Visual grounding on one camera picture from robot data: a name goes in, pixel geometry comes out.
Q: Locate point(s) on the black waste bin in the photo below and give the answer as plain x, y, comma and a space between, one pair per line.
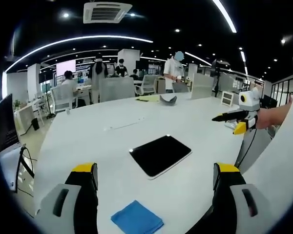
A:
35, 124

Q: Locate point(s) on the person's right hand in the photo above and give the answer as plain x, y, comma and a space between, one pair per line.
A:
265, 119

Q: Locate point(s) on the white mesh office chair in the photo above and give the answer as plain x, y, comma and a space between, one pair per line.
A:
61, 100

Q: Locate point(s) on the black screen laptop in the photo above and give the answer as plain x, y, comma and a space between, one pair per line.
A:
6, 126

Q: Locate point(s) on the person's white shirt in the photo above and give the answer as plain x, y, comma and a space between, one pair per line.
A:
278, 170

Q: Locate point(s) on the black tripod stand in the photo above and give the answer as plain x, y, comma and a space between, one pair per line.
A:
218, 75

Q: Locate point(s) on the grey mesh office chair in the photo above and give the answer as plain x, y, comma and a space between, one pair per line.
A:
116, 90

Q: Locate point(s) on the black mirror with white frame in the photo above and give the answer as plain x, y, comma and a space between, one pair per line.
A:
160, 156

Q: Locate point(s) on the dark folded object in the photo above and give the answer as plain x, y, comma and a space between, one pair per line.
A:
168, 100

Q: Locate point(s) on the blue cleaning cloth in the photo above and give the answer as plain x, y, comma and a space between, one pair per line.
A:
136, 218

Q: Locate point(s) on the green potted plant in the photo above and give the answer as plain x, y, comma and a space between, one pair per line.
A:
16, 104

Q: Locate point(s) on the long curved ceiling light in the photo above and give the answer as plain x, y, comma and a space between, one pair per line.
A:
70, 42

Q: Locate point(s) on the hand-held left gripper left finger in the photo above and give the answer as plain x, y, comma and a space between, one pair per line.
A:
63, 195

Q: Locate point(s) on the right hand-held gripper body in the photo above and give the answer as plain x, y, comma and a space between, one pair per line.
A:
251, 103

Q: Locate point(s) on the bright wall screen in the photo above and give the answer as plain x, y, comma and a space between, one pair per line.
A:
66, 68

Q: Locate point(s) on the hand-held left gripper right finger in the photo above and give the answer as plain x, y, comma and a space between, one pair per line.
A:
244, 197

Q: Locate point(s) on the small white cup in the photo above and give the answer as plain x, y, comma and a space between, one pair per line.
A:
68, 112

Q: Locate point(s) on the yellow paper sheet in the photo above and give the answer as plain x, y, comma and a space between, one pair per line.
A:
149, 98

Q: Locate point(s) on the straight ceiling light strip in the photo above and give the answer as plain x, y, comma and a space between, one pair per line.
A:
225, 14

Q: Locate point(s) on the white ceiling air conditioner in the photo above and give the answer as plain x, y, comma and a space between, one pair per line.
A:
107, 12

